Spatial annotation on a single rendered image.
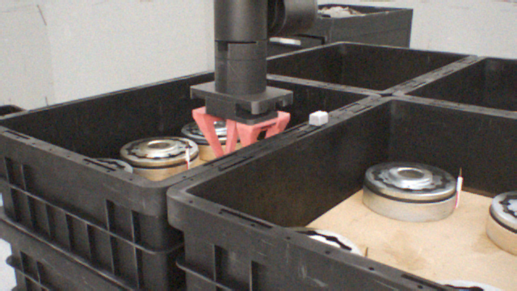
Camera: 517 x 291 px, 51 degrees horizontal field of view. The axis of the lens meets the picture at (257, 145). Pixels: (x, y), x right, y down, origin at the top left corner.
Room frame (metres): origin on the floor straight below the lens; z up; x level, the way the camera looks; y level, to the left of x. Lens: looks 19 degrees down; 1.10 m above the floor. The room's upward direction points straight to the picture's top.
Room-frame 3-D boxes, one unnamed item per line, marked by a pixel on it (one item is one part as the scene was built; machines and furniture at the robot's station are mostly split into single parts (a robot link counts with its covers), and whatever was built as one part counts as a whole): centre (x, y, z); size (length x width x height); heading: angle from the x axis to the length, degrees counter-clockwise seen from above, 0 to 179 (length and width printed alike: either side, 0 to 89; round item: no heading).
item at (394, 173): (0.57, -0.18, 0.86); 0.05 x 0.05 x 0.01
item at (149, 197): (0.62, 0.07, 0.92); 0.40 x 0.30 x 0.02; 142
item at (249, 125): (0.58, 0.01, 0.91); 0.07 x 0.07 x 0.09; 48
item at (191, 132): (0.76, 0.06, 0.86); 0.10 x 0.10 x 0.01
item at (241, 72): (0.58, 0.02, 0.98); 0.10 x 0.07 x 0.07; 48
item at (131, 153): (0.67, 0.13, 0.86); 0.10 x 0.10 x 0.01
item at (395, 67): (0.94, -0.18, 0.87); 0.40 x 0.30 x 0.11; 142
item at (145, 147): (0.67, 0.13, 0.86); 0.05 x 0.05 x 0.01
